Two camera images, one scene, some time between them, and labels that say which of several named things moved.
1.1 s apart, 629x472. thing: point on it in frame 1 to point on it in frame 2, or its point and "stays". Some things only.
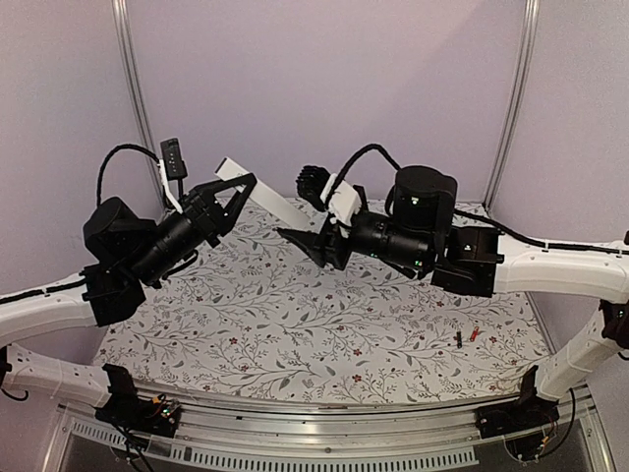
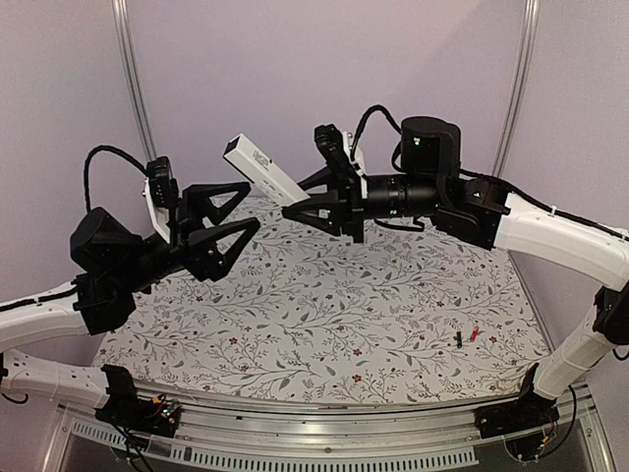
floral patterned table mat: [264, 316] stays
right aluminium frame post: [531, 17] stays
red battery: [474, 333] stays
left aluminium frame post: [135, 92] stays
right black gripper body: [331, 250] to [348, 189]
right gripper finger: [309, 241] to [321, 210]
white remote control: [230, 169] to [262, 170]
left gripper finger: [226, 219] to [206, 258]
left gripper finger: [247, 180] stays
